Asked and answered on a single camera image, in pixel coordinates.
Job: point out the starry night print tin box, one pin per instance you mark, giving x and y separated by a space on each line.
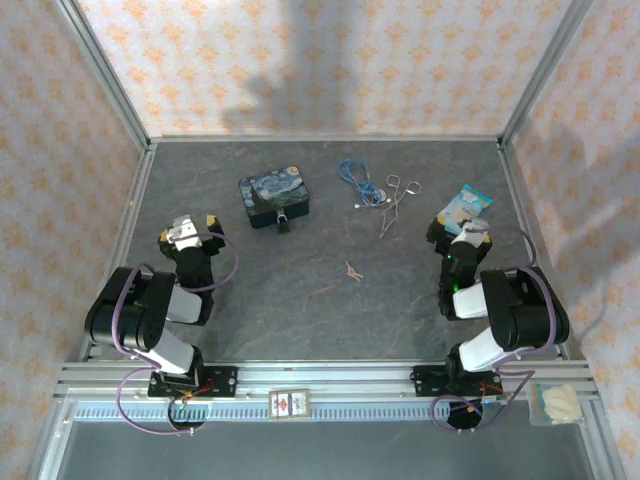
275 195

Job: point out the small dark padlock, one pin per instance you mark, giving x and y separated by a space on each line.
283 225

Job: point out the small metal key bunch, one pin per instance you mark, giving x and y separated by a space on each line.
353 272

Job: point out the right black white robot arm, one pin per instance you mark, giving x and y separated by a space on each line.
520 310

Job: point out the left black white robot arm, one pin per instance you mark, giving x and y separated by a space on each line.
125 310

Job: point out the light blue wipes packet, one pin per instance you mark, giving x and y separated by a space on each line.
465 205

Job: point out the metal forceps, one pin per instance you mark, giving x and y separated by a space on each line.
395 200

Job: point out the framed label card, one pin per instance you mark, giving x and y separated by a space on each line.
290 404

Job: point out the plastic bag with white contents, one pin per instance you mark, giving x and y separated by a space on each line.
557 404

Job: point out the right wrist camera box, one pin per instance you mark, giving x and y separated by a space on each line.
469 234

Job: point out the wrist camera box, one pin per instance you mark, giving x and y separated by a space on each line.
469 234
184 232

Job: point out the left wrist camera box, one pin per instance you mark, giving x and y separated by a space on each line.
184 232

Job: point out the aluminium side rail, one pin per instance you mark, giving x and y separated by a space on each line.
127 240
520 200

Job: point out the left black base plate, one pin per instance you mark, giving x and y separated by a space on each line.
222 381

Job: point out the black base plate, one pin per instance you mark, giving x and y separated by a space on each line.
222 381
427 381

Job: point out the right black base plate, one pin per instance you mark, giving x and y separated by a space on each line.
427 381

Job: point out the long aluminium base rail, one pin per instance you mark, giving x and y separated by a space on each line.
325 375

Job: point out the aluminium frame post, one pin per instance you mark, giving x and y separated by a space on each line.
545 70
105 75

